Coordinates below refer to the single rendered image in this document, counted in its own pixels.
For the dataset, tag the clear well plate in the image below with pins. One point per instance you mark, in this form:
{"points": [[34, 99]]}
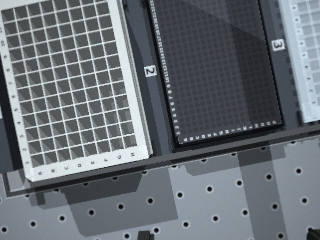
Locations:
{"points": [[298, 37]]}

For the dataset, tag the dark grey well plate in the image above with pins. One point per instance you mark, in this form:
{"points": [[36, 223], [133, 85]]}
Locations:
{"points": [[215, 67]]}

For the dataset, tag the grey flat base plate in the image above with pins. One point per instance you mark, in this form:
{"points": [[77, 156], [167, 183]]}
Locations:
{"points": [[269, 193]]}

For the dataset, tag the white deep-well block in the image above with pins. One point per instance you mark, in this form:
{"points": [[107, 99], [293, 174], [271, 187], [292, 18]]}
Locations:
{"points": [[122, 106]]}

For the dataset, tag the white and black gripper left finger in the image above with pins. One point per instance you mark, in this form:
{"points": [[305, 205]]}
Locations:
{"points": [[145, 235]]}

